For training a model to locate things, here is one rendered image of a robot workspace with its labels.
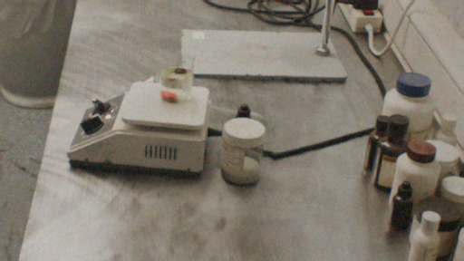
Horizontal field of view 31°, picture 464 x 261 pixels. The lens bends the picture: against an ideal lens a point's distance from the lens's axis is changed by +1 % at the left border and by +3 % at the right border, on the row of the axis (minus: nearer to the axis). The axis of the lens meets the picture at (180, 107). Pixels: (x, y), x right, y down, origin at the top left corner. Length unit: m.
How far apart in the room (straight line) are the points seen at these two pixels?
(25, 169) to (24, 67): 0.41
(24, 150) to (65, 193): 1.53
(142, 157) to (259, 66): 0.41
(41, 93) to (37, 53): 0.16
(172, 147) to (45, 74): 1.71
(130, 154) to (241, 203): 0.17
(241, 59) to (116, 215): 0.53
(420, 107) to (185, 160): 0.35
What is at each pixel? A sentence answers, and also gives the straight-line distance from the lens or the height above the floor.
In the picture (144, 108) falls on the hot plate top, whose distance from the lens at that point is 1.18.
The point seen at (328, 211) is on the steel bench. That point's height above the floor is 0.75.
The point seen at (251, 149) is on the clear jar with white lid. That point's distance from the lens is 1.15.
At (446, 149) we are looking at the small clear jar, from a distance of 1.22.
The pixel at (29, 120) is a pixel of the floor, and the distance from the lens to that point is 2.84.
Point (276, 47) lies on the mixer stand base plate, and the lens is 1.59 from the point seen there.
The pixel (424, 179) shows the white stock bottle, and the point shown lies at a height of 0.82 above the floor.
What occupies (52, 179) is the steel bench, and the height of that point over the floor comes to 0.75.
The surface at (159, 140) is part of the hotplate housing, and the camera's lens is 1.15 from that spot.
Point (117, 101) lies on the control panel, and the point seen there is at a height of 0.81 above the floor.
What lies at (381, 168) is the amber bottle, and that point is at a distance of 1.20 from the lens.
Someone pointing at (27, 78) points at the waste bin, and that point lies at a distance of 2.85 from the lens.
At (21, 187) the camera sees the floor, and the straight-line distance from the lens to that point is 2.50.
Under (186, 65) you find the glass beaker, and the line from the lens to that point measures 1.16.
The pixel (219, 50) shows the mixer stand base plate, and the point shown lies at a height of 0.76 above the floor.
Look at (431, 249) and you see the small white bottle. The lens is 1.06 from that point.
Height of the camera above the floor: 1.41
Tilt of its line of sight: 29 degrees down
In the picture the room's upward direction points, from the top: 3 degrees clockwise
